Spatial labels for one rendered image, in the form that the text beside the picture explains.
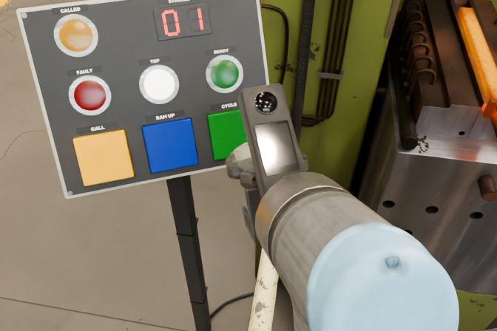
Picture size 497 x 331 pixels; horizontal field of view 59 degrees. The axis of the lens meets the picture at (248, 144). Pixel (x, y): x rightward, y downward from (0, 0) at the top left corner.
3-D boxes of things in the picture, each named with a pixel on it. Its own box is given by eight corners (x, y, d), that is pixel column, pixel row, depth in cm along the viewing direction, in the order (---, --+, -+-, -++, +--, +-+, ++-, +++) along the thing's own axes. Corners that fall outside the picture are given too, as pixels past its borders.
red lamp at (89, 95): (104, 115, 64) (97, 91, 61) (74, 111, 64) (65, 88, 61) (112, 102, 66) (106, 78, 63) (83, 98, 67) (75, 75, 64)
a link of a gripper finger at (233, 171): (221, 165, 56) (235, 188, 47) (220, 154, 55) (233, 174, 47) (257, 158, 56) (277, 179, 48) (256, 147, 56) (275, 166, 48)
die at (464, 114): (524, 144, 81) (546, 108, 75) (413, 131, 84) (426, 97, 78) (479, 29, 111) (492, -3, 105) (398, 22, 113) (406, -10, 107)
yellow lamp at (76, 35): (91, 56, 62) (83, 29, 59) (60, 53, 62) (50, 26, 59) (100, 44, 64) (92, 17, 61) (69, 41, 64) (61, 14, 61)
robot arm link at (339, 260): (328, 428, 25) (322, 274, 23) (269, 304, 37) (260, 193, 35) (470, 388, 27) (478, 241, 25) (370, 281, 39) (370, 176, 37)
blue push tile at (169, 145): (198, 164, 69) (191, 118, 67) (150, 174, 68) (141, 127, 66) (197, 161, 71) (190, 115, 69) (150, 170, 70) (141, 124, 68)
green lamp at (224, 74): (237, 93, 68) (237, 69, 65) (208, 89, 68) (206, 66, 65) (241, 80, 70) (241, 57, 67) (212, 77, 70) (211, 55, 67)
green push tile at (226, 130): (260, 152, 71) (254, 106, 69) (214, 161, 70) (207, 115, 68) (257, 149, 73) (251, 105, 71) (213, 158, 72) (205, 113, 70)
